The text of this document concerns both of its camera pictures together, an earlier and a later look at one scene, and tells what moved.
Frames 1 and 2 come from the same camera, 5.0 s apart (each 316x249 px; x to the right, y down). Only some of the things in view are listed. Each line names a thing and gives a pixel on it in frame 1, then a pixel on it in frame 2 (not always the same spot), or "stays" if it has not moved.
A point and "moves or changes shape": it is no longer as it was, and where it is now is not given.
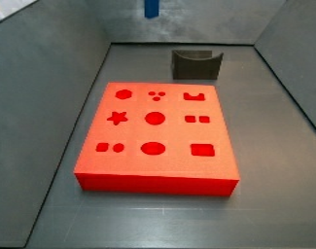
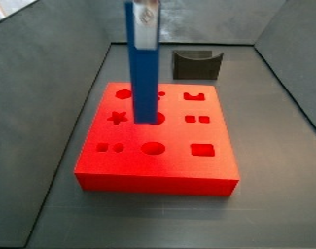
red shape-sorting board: (159, 141) stays
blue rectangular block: (151, 8) moves or changes shape
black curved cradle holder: (195, 64) stays
